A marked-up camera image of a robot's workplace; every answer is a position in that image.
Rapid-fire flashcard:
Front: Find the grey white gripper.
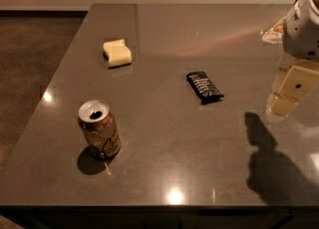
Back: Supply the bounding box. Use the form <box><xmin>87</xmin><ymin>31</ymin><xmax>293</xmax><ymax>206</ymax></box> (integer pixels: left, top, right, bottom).
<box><xmin>262</xmin><ymin>0</ymin><xmax>319</xmax><ymax>122</ymax></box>

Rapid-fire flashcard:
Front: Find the pale yellow sponge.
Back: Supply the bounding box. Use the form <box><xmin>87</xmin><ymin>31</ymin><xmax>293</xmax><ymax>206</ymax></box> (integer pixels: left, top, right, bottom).
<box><xmin>103</xmin><ymin>39</ymin><xmax>132</xmax><ymax>68</ymax></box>

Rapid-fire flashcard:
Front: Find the black snack bar wrapper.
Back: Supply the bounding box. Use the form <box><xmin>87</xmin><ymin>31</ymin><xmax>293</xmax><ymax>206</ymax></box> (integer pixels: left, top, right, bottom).
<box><xmin>186</xmin><ymin>71</ymin><xmax>224</xmax><ymax>105</ymax></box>

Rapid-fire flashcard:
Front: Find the open orange soda can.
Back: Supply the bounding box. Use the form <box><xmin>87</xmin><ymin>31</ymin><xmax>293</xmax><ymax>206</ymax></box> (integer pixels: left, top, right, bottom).
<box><xmin>78</xmin><ymin>100</ymin><xmax>121</xmax><ymax>159</ymax></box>

